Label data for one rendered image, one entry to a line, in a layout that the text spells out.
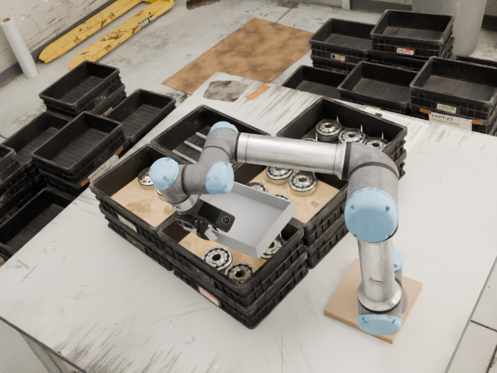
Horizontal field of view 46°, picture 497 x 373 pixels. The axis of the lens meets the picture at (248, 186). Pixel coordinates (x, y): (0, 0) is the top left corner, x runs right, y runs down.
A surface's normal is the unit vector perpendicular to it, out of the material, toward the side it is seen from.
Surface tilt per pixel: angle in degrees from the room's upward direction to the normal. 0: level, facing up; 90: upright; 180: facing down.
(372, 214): 85
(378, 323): 98
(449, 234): 0
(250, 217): 2
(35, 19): 90
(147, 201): 0
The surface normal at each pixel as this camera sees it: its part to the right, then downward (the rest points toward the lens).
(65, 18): 0.82, 0.29
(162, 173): -0.29, -0.51
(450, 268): -0.15, -0.73
